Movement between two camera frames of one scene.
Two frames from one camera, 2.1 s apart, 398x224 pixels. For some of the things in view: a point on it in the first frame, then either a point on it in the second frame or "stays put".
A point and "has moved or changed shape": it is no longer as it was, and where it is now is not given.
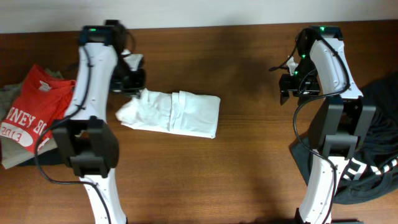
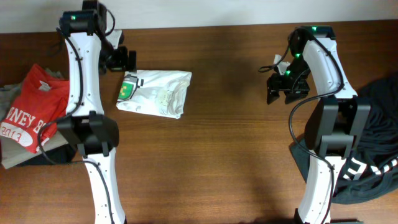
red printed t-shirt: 41,101 stays put
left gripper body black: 125,81 to 114,61
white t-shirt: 181,112 has moved or changed shape
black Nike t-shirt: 373,173 stays put
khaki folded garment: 12,154 stays put
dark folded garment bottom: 55,156 stays put
